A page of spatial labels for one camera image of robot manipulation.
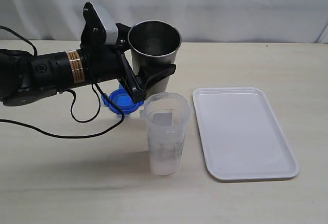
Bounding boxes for white backdrop curtain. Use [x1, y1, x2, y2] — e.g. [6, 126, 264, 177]
[1, 0, 327, 43]

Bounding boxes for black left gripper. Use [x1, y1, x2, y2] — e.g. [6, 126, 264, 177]
[80, 2, 176, 96]

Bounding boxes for white rectangular tray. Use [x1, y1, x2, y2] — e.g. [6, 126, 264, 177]
[192, 87, 300, 181]

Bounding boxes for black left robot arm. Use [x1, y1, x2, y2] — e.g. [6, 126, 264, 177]
[1, 2, 182, 107]

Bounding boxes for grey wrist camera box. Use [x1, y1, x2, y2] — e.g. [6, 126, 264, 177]
[92, 4, 118, 46]

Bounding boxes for stainless steel cup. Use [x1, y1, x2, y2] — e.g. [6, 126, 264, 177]
[126, 20, 182, 103]

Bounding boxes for clear plastic container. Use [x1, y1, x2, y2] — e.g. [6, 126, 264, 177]
[140, 92, 193, 176]

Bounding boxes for blue plastic lid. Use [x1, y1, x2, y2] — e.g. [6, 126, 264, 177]
[106, 85, 144, 118]

